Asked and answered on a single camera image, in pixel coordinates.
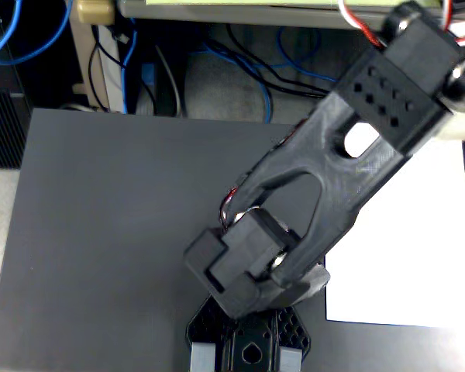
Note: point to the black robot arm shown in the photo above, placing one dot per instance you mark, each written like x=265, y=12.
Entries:
x=333, y=162

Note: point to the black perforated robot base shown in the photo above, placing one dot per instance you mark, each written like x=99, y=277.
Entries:
x=252, y=341

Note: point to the white paper sheet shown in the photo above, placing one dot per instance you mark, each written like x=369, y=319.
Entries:
x=410, y=252

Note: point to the beige desk top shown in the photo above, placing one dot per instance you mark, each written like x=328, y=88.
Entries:
x=236, y=15

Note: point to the grey base clamp block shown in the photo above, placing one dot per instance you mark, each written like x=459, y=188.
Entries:
x=203, y=357
x=291, y=359

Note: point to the white desk leg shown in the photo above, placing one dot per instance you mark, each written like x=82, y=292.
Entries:
x=100, y=69

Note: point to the dark grey work board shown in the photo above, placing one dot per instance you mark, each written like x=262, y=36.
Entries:
x=100, y=232

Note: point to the beige plastic box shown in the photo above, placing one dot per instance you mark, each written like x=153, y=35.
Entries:
x=95, y=11

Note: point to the black vented computer case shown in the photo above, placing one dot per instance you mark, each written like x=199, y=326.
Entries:
x=2, y=128

